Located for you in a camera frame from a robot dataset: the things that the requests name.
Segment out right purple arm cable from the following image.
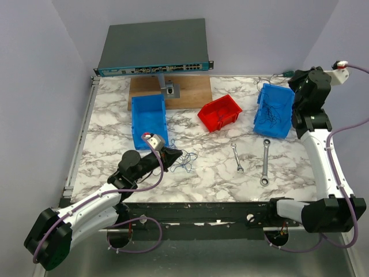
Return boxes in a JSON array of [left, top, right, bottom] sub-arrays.
[[263, 60, 369, 252]]

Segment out blue plastic bin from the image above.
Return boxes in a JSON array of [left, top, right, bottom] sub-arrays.
[[253, 84, 295, 139], [131, 94, 169, 150]]

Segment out wooden board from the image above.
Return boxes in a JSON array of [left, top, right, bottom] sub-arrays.
[[127, 76, 213, 111]]

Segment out green handled screwdriver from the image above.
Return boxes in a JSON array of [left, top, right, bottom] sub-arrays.
[[282, 70, 295, 78]]

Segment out left blue plastic bin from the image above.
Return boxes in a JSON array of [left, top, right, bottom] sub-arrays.
[[131, 94, 169, 150]]

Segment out grey metal stand bracket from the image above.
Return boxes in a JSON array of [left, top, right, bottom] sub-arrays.
[[157, 73, 180, 99]]

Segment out small silver combination wrench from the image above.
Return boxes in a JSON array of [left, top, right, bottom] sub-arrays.
[[231, 143, 244, 173]]

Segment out silver ratchet wrench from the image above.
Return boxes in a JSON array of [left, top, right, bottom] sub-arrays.
[[260, 138, 270, 186]]

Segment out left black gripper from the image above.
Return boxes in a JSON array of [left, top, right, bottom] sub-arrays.
[[132, 146, 183, 181]]

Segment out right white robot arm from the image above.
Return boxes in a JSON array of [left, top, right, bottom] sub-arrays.
[[265, 62, 367, 233]]

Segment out red plastic bin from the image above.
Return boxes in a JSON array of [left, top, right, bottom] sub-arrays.
[[198, 95, 243, 132]]

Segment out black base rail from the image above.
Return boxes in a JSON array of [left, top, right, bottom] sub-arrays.
[[104, 202, 298, 244]]

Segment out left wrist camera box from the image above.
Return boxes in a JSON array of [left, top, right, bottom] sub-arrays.
[[144, 133, 165, 151]]

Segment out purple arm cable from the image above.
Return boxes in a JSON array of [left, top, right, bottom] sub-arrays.
[[263, 60, 369, 252], [32, 132, 165, 264]]

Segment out aluminium frame rail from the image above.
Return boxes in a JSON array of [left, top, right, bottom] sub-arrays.
[[62, 77, 100, 199]]

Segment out grey network switch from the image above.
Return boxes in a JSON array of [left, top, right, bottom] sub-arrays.
[[94, 18, 214, 77]]

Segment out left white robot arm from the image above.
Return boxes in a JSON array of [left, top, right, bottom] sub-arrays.
[[24, 147, 182, 271]]

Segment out right blue plastic bin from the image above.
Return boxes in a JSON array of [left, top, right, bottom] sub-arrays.
[[253, 84, 295, 139]]

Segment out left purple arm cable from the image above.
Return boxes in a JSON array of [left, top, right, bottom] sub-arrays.
[[32, 132, 165, 264]]

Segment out blue purple cables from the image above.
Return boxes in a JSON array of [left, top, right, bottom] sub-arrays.
[[168, 138, 199, 174]]

